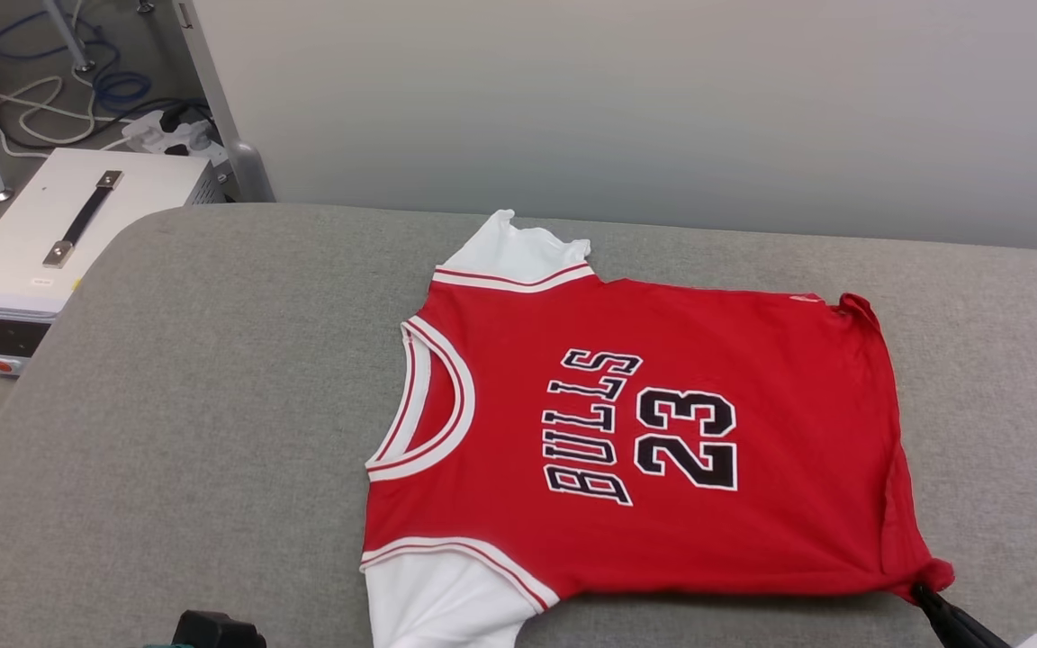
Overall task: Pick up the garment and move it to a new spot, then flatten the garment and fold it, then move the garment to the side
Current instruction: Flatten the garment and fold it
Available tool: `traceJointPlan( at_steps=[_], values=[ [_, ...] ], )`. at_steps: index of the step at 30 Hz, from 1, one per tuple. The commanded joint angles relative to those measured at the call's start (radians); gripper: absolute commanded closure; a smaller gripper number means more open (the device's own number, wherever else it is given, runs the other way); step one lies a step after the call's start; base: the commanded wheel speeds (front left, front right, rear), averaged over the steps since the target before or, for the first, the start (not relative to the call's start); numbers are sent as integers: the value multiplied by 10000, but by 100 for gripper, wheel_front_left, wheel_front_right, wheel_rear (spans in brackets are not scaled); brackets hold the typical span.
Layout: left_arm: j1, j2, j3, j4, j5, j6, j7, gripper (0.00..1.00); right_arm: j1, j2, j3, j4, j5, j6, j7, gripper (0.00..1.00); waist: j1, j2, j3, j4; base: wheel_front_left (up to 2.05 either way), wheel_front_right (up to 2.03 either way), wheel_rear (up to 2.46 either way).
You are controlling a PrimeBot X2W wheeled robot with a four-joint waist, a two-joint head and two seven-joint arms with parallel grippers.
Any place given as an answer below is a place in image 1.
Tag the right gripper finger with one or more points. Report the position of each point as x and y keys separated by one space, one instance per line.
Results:
x=960 y=625

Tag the red Bulls 23 jersey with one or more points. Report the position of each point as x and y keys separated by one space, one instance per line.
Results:
x=752 y=360

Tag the grey fabric sofa cushion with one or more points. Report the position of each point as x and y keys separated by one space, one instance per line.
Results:
x=167 y=405

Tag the white box-shaped device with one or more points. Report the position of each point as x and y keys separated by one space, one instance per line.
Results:
x=14 y=252

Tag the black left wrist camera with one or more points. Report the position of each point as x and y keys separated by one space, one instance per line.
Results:
x=217 y=630

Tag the grey metal partition post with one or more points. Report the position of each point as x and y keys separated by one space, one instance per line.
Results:
x=244 y=162

